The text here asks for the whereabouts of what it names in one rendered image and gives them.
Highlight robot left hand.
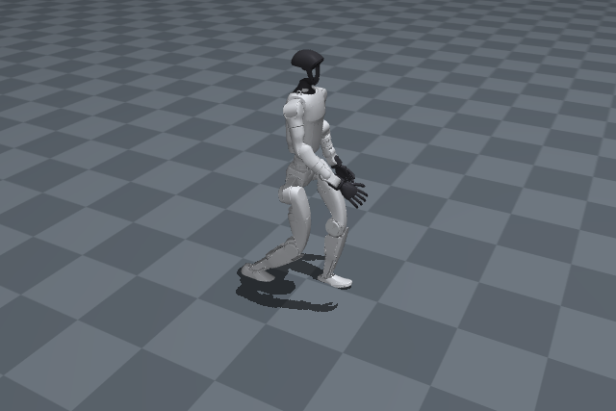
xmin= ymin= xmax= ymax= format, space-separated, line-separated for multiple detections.
xmin=332 ymin=155 xmax=355 ymax=183

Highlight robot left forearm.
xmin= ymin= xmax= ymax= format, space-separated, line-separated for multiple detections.
xmin=321 ymin=126 xmax=339 ymax=166

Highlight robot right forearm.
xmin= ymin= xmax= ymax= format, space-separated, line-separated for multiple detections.
xmin=298 ymin=145 xmax=342 ymax=188

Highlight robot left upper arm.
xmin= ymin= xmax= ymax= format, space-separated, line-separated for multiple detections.
xmin=319 ymin=88 xmax=330 ymax=135

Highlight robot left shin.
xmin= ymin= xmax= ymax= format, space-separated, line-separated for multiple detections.
xmin=322 ymin=227 xmax=349 ymax=279

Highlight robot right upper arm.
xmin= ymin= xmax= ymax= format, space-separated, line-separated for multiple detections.
xmin=283 ymin=99 xmax=313 ymax=160

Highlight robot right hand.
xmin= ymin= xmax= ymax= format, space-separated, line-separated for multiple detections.
xmin=327 ymin=174 xmax=368 ymax=209

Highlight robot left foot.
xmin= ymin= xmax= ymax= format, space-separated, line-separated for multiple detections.
xmin=317 ymin=273 xmax=352 ymax=288

